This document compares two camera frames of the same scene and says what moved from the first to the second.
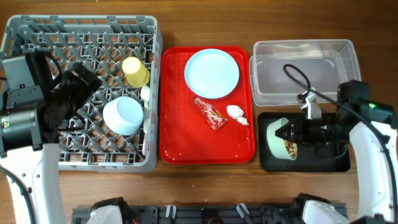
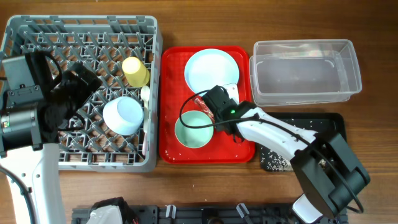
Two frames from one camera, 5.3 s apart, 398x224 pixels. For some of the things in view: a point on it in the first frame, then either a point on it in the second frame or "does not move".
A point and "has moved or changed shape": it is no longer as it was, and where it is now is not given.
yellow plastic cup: (136, 73) does not move
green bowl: (276, 144) has moved or changed shape
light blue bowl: (123, 115) does not move
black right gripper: (301, 134) -> (217, 120)
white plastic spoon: (145, 94) does not move
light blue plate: (211, 73) does not move
